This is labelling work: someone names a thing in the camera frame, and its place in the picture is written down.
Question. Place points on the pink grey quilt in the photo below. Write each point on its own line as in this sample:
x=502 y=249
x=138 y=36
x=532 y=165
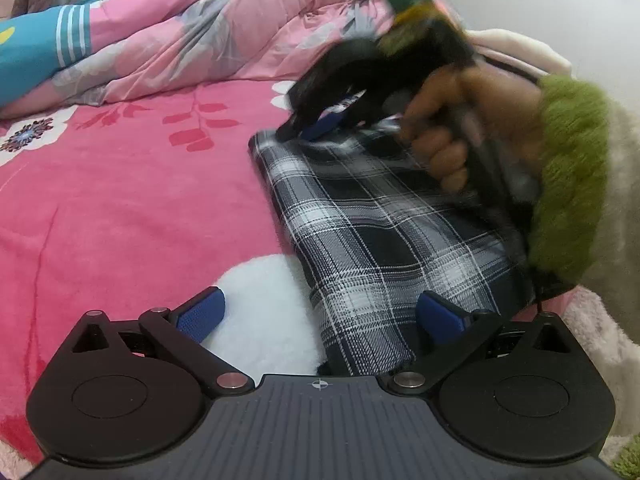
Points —
x=200 y=25

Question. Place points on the pink floral bed sheet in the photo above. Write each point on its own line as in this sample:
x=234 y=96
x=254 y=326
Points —
x=125 y=200

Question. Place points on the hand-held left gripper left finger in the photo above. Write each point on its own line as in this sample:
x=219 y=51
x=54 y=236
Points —
x=202 y=312

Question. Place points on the person's right hand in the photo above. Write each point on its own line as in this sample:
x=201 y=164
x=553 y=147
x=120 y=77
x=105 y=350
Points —
x=505 y=110

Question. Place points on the black white plaid pants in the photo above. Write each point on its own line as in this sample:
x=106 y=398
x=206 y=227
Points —
x=375 y=260

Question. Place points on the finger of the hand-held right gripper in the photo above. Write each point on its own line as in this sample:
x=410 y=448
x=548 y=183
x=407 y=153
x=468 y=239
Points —
x=327 y=125
x=290 y=129

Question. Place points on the blue pillow with white stripes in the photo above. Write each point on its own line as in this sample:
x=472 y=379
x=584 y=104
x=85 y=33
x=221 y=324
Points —
x=30 y=60

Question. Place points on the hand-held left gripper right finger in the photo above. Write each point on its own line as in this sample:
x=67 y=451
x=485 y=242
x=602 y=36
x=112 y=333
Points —
x=440 y=317

